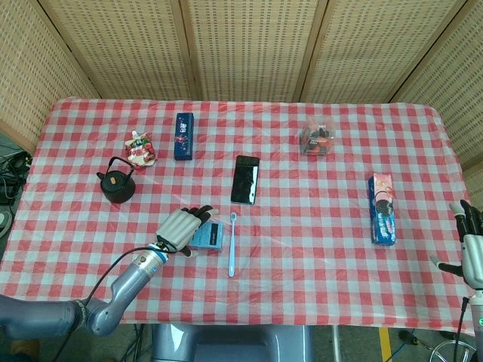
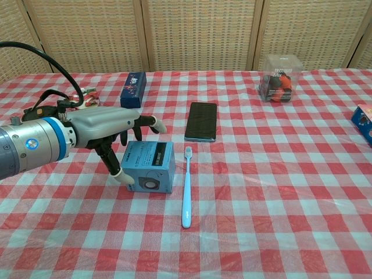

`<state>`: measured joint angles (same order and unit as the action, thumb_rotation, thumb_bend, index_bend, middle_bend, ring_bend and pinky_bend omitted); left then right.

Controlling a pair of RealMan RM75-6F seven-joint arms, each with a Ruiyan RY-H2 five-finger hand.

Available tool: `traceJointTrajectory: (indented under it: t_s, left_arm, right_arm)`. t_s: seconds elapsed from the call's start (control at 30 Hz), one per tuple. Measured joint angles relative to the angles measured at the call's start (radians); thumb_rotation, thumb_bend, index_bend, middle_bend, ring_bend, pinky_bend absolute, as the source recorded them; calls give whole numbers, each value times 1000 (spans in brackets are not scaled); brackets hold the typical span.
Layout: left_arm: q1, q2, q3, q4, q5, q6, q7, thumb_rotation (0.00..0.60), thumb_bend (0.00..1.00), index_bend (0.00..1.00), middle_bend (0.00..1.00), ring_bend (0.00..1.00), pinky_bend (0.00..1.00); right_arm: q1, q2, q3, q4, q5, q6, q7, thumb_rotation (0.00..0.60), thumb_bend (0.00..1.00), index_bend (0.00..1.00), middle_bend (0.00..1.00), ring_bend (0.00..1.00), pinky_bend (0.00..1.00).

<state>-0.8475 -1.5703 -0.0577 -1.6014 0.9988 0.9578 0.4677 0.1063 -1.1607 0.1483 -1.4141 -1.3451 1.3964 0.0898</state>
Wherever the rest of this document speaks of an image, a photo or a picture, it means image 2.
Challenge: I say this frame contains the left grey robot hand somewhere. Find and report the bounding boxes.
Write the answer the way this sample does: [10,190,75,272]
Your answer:
[69,107,167,186]

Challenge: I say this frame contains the small light blue box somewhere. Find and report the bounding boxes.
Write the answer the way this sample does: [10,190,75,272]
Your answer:
[120,141,176,194]

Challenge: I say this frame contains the long dark blue box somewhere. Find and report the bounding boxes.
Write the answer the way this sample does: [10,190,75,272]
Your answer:
[120,71,147,109]

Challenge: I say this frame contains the red white checkered tablecloth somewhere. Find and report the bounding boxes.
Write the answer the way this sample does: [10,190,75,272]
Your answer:
[0,68,372,279]

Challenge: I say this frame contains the blue cookie package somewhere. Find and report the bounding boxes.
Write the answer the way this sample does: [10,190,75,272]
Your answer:
[350,104,372,148]

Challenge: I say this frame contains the red drink pouch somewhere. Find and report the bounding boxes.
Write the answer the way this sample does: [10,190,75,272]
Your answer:
[76,87,101,110]

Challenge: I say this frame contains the woven bamboo screen panel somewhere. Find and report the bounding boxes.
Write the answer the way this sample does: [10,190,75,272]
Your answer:
[347,0,372,69]
[23,0,151,74]
[252,0,367,71]
[141,0,264,72]
[0,0,53,85]

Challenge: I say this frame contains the black smartphone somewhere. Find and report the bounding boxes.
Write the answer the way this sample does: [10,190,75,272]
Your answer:
[184,101,218,143]

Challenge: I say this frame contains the light blue toothbrush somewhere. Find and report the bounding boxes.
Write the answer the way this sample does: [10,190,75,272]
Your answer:
[181,146,194,229]

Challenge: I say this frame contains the clear plastic candy bag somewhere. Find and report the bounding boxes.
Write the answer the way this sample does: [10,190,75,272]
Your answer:
[257,54,302,103]

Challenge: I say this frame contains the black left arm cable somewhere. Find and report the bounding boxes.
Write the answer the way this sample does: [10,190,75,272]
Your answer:
[0,41,85,110]

